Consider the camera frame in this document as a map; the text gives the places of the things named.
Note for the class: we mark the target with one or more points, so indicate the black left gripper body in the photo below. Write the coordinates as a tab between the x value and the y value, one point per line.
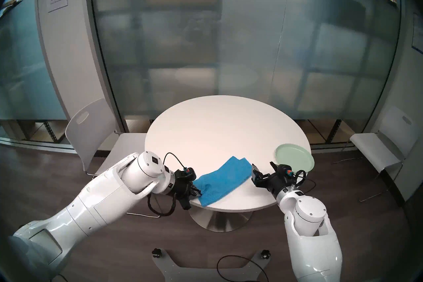
181	190

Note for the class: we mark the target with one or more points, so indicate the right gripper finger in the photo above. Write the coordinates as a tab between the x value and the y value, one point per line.
275	167
257	174

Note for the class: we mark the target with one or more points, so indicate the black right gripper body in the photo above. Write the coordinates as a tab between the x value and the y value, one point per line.
272	184

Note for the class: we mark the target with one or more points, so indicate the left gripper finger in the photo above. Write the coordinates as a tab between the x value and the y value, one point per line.
197	194
197	189

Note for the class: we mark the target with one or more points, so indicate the blue microfiber napkin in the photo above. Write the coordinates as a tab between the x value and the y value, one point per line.
224	179

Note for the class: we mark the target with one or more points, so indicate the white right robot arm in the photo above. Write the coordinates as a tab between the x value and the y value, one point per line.
314	238

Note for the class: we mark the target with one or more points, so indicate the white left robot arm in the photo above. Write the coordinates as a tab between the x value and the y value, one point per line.
99	205

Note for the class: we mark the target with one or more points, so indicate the pale green round plate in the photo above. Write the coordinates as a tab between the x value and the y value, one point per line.
294	155

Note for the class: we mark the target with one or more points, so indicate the black star knob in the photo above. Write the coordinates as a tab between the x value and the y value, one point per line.
156	252
264	253

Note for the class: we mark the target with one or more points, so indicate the white chair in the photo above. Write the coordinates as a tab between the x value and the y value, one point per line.
89	122
393	139

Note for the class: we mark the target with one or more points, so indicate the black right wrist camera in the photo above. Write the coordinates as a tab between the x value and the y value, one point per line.
286	172

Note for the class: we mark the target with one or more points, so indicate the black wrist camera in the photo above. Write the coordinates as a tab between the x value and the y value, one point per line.
185	175
286	172

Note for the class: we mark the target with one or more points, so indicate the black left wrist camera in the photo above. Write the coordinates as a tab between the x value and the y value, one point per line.
185	175

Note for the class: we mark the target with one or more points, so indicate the steel table pedestal base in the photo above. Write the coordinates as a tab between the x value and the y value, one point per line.
221	220

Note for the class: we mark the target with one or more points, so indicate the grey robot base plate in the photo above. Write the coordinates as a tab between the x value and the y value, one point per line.
165	266

